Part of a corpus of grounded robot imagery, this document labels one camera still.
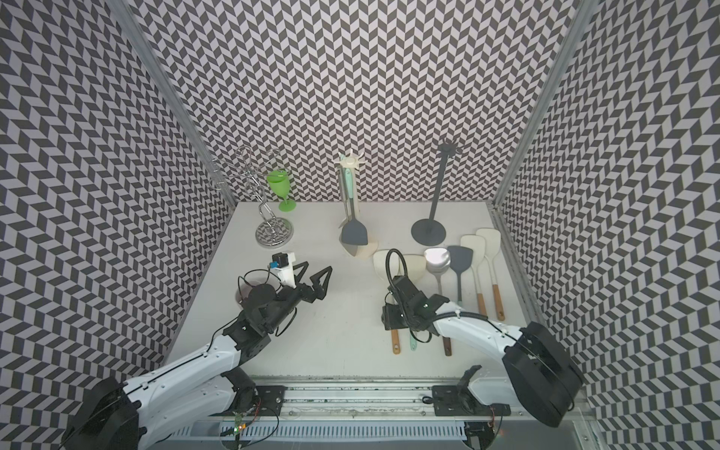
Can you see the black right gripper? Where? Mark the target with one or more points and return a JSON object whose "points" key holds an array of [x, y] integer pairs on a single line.
{"points": [[389, 317]]}

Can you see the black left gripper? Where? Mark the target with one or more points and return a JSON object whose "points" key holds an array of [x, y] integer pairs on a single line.
{"points": [[319, 292]]}

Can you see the white spatula mint handle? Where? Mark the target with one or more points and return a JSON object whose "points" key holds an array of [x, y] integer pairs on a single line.
{"points": [[416, 269]]}

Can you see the white spatula wooden handle rack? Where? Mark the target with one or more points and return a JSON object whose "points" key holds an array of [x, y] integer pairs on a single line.
{"points": [[379, 260]]}

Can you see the steel spoon brown handle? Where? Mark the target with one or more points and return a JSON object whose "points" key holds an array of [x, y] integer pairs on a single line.
{"points": [[437, 263]]}

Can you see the grey spatula mint handle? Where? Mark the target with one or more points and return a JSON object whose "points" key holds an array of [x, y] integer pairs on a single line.
{"points": [[461, 259]]}

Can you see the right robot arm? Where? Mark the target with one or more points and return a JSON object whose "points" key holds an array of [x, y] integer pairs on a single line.
{"points": [[542, 376]]}

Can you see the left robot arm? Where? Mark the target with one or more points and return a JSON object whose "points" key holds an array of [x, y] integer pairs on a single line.
{"points": [[141, 411]]}

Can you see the cream utensil rack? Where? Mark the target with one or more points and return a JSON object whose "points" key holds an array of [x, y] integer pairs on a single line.
{"points": [[354, 162]]}

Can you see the dark grey utensil rack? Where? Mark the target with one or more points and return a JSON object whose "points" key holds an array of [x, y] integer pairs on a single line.
{"points": [[430, 232]]}

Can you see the pink ceramic cup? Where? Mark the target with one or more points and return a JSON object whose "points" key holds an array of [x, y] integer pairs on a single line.
{"points": [[244, 292]]}

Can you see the green plastic goblet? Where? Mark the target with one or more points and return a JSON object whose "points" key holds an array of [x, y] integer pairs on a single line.
{"points": [[279, 183]]}

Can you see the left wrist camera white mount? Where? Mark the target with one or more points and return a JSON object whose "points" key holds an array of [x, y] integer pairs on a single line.
{"points": [[282, 266]]}

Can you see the chrome wire glass rack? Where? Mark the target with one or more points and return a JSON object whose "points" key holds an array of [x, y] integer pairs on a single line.
{"points": [[241, 178]]}

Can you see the grey turner mint handle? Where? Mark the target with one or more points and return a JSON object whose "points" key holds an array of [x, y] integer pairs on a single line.
{"points": [[353, 232]]}

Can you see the metal base rail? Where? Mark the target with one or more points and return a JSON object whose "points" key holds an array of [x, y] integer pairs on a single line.
{"points": [[303, 412]]}

